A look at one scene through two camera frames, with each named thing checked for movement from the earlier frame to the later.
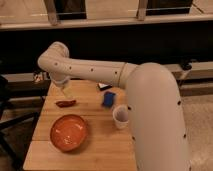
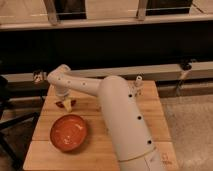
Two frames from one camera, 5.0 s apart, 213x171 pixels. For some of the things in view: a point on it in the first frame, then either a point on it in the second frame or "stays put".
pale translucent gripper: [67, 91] -> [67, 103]
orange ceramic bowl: [68, 132] stays put
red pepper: [65, 103] stays put
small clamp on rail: [41, 76] stays put
